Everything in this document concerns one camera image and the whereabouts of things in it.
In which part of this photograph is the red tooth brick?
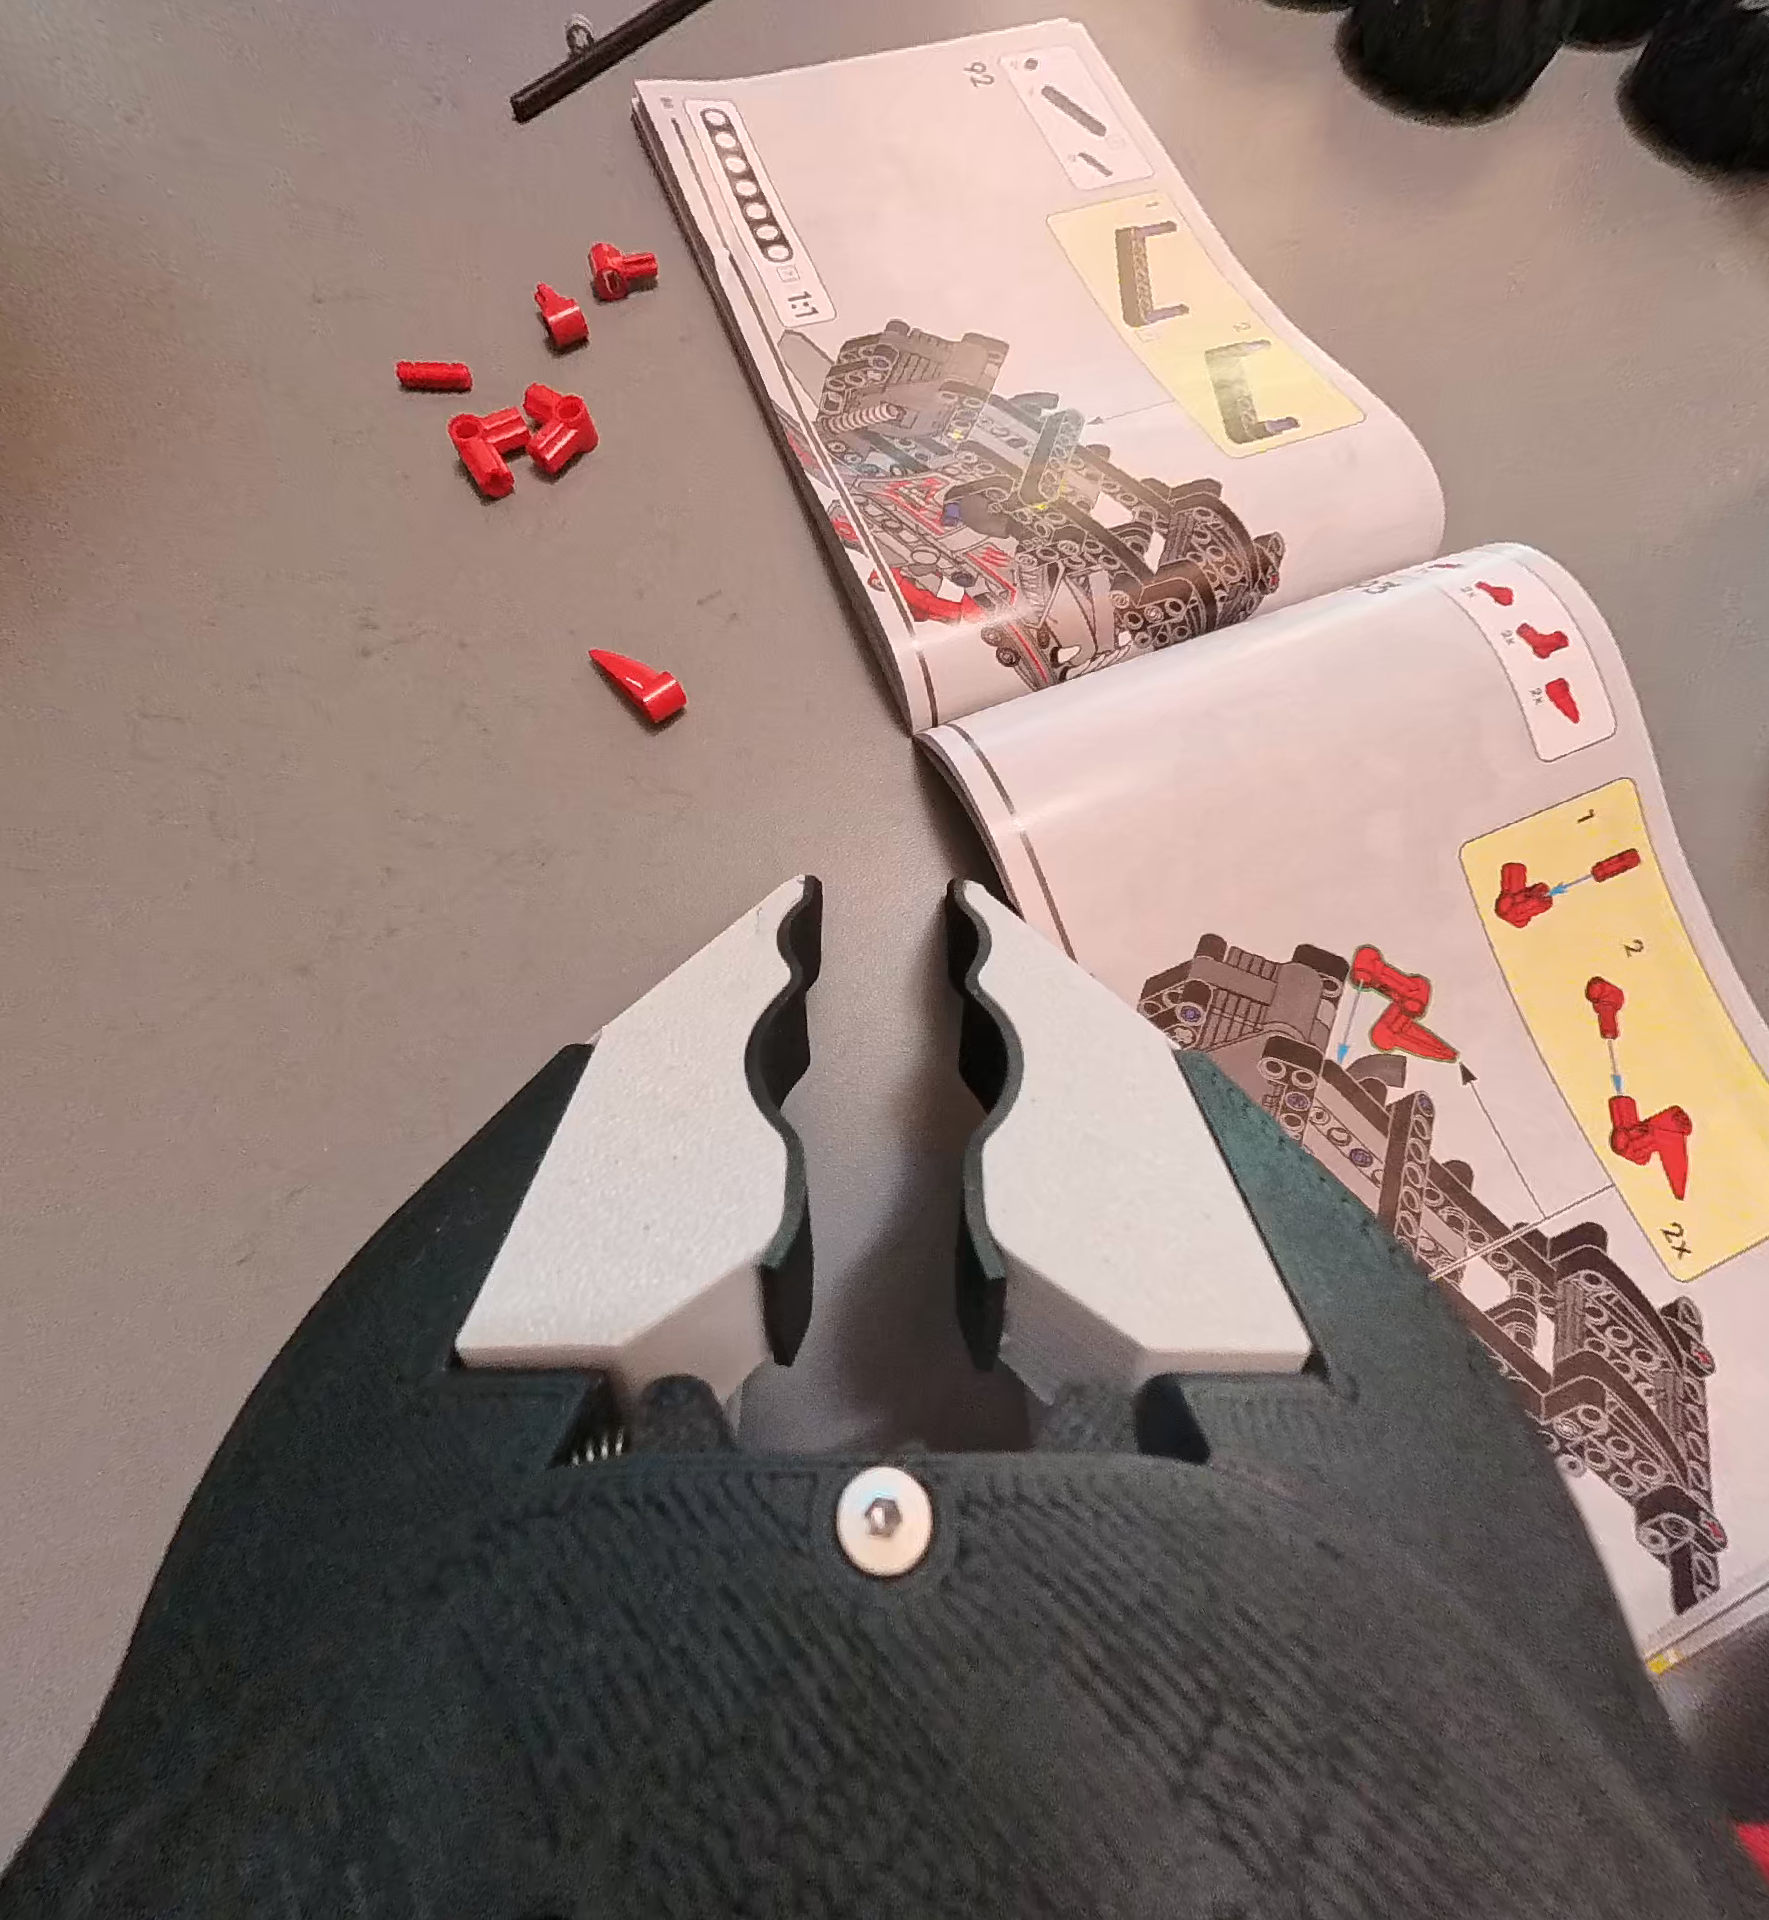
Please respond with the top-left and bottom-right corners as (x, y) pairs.
(586, 645), (688, 729)

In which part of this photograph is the black toy tyre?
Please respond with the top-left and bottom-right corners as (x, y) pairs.
(1340, 0), (1555, 125)
(1621, 0), (1769, 168)

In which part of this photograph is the thin black rod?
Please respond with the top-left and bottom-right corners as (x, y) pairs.
(510, 0), (678, 125)

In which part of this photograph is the open toy instruction booklet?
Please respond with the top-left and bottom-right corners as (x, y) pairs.
(632, 19), (1769, 1673)

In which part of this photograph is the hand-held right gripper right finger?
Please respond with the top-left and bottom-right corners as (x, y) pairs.
(944, 877), (1317, 1404)

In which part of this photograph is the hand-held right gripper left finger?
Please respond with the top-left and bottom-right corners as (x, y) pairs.
(453, 875), (826, 1404)

